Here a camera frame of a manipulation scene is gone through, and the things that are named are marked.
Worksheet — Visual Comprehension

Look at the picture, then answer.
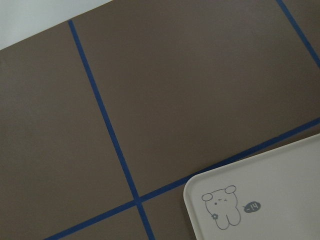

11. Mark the cream plastic tray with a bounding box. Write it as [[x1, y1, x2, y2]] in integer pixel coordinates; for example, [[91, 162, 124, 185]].
[[183, 135, 320, 240]]

